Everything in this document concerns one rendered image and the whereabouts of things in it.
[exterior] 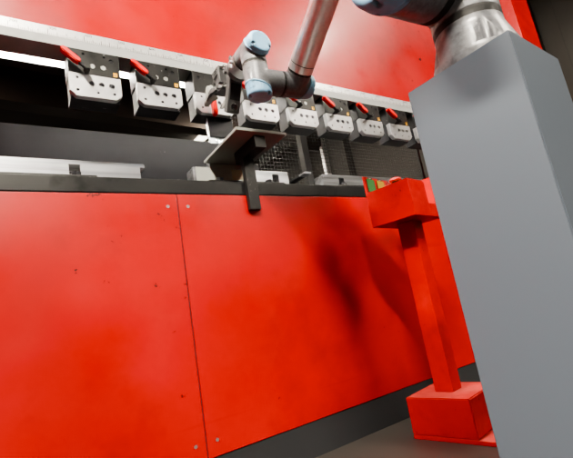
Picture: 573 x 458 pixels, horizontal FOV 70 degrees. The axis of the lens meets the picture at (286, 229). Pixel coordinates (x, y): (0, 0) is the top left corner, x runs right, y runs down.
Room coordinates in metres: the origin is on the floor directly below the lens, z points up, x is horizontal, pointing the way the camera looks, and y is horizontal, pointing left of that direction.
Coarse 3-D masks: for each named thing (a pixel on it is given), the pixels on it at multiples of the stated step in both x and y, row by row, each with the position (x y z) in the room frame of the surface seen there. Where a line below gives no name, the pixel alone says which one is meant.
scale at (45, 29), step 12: (0, 24) 1.01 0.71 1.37; (12, 24) 1.03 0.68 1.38; (24, 24) 1.04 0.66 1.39; (36, 24) 1.06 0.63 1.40; (60, 36) 1.10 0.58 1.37; (72, 36) 1.12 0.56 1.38; (84, 36) 1.13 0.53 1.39; (96, 36) 1.16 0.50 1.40; (120, 48) 1.20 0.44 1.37; (132, 48) 1.22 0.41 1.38; (144, 48) 1.24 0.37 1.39; (156, 48) 1.27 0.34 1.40; (180, 60) 1.31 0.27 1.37; (192, 60) 1.34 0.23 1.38; (204, 60) 1.36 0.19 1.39; (324, 84) 1.69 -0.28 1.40; (360, 96) 1.81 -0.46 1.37; (372, 96) 1.86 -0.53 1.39; (384, 96) 1.91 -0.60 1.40
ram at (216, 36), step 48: (0, 0) 1.01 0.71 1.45; (48, 0) 1.08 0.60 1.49; (96, 0) 1.16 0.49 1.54; (144, 0) 1.25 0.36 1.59; (192, 0) 1.36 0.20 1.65; (240, 0) 1.48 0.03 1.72; (288, 0) 1.63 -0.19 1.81; (0, 48) 1.07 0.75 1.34; (48, 48) 1.10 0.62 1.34; (96, 48) 1.15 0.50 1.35; (192, 48) 1.34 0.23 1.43; (288, 48) 1.60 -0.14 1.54; (336, 48) 1.76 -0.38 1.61; (384, 48) 1.96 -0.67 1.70; (432, 48) 2.21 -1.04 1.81; (336, 96) 1.72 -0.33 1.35
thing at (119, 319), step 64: (0, 192) 0.92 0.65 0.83; (64, 192) 0.99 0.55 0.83; (0, 256) 0.91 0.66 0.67; (64, 256) 0.99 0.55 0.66; (128, 256) 1.07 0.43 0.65; (192, 256) 1.17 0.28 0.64; (256, 256) 1.29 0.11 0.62; (320, 256) 1.43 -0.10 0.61; (384, 256) 1.61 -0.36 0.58; (0, 320) 0.91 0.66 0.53; (64, 320) 0.98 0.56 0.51; (128, 320) 1.06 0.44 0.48; (192, 320) 1.16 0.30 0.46; (256, 320) 1.27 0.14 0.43; (320, 320) 1.41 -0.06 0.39; (384, 320) 1.57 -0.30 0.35; (448, 320) 1.78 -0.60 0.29; (0, 384) 0.91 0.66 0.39; (64, 384) 0.98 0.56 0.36; (128, 384) 1.06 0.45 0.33; (192, 384) 1.15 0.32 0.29; (256, 384) 1.25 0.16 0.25; (320, 384) 1.38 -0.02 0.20; (384, 384) 1.53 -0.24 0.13; (0, 448) 0.91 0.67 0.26; (64, 448) 0.97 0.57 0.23; (128, 448) 1.05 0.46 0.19; (192, 448) 1.13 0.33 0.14; (256, 448) 1.24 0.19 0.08; (320, 448) 1.36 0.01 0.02
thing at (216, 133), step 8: (208, 120) 1.39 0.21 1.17; (216, 120) 1.41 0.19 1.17; (224, 120) 1.42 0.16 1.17; (208, 128) 1.39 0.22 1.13; (216, 128) 1.40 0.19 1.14; (224, 128) 1.42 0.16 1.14; (232, 128) 1.44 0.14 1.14; (208, 136) 1.39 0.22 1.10; (216, 136) 1.40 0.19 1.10; (224, 136) 1.42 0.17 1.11
